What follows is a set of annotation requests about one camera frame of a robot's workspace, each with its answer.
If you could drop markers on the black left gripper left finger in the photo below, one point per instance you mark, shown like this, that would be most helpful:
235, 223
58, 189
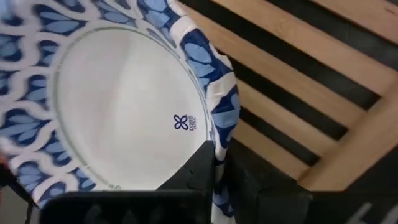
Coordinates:
199, 171

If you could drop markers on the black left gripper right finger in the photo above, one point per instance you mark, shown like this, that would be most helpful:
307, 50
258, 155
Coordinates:
261, 186

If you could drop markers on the blue patterned paper plate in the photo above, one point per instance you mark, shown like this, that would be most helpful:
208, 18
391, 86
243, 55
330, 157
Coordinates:
124, 102

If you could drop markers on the wooden slatted shelf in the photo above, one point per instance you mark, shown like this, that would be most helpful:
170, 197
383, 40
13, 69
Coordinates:
298, 59

